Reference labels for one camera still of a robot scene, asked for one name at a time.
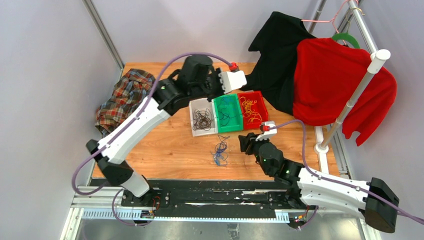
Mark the plaid flannel shirt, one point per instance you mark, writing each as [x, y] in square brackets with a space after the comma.
[127, 94]

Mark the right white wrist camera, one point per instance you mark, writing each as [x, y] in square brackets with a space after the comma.
[268, 129]

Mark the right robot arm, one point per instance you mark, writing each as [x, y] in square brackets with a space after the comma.
[373, 201]

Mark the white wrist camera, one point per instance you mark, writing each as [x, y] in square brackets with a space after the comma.
[231, 81]
[268, 129]

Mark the pink clothes hanger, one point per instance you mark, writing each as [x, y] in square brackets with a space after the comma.
[335, 14]

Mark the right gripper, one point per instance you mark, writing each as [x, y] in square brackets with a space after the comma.
[248, 142]

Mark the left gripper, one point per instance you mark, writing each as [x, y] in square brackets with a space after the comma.
[215, 75]

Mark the black shirt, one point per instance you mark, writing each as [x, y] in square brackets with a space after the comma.
[273, 74]

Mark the white clothes rack pole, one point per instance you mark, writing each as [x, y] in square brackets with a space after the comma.
[378, 59]

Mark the green plastic bin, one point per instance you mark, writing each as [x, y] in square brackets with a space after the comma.
[228, 113]

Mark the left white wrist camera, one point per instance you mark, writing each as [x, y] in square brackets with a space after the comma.
[231, 81]

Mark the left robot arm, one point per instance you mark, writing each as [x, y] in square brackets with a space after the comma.
[186, 77]

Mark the red plastic bin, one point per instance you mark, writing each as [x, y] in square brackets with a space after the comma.
[253, 109]

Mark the white plastic bin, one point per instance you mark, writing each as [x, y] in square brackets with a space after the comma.
[202, 117]

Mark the red sweater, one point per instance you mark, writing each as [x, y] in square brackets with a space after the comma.
[327, 74]

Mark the green clothes hanger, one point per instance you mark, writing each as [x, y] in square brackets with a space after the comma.
[343, 36]

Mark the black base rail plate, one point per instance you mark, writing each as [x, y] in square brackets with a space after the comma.
[217, 199]

